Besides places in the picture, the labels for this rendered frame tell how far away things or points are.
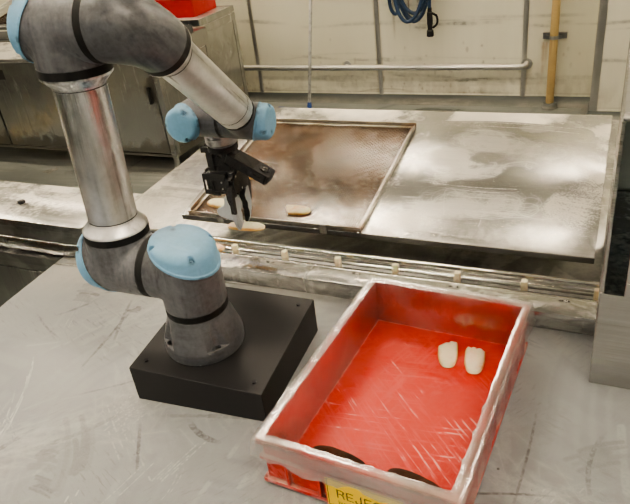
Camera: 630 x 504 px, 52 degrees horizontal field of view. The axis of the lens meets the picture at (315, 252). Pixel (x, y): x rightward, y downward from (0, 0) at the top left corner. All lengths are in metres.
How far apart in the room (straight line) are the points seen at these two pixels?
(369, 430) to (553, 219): 0.70
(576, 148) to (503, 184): 0.24
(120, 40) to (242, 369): 0.59
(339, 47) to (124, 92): 1.86
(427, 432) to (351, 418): 0.13
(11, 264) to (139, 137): 2.54
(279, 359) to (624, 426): 0.59
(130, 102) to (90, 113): 3.35
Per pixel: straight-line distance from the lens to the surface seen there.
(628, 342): 1.19
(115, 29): 1.00
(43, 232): 1.91
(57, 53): 1.06
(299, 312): 1.29
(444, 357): 1.25
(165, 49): 1.02
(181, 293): 1.13
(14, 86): 5.12
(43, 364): 1.50
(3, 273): 2.15
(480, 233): 1.53
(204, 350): 1.20
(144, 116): 4.41
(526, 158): 1.77
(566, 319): 1.34
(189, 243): 1.13
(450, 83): 5.23
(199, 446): 1.18
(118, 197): 1.15
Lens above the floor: 1.64
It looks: 30 degrees down
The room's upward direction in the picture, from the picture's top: 8 degrees counter-clockwise
